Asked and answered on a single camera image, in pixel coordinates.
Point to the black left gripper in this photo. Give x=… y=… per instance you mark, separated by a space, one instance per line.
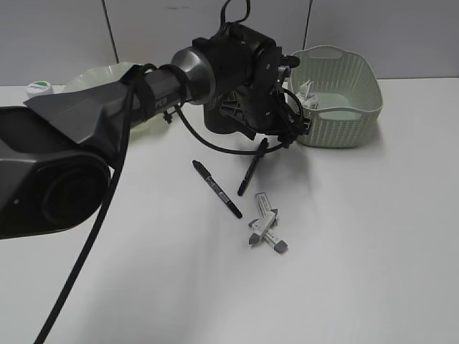
x=253 y=66

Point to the waste paper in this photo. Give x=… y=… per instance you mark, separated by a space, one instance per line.
x=307 y=98

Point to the black marker pen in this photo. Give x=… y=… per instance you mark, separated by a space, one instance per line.
x=206 y=175
x=253 y=165

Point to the clear water bottle green label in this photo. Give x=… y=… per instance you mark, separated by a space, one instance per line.
x=39 y=88

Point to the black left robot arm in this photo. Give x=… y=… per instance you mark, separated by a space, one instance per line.
x=57 y=151

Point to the black mesh pen holder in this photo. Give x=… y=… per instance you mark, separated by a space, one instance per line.
x=223 y=115

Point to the pale green woven plastic basket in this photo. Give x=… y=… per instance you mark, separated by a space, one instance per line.
x=349 y=96

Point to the pale green wavy glass plate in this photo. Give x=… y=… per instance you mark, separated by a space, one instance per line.
x=98 y=76

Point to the grey white eraser upper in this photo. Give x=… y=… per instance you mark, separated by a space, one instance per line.
x=261 y=226

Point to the grey white eraser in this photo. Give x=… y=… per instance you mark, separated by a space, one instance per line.
x=261 y=226
x=263 y=205

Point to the grey white eraser lower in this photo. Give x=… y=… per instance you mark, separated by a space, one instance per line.
x=263 y=205

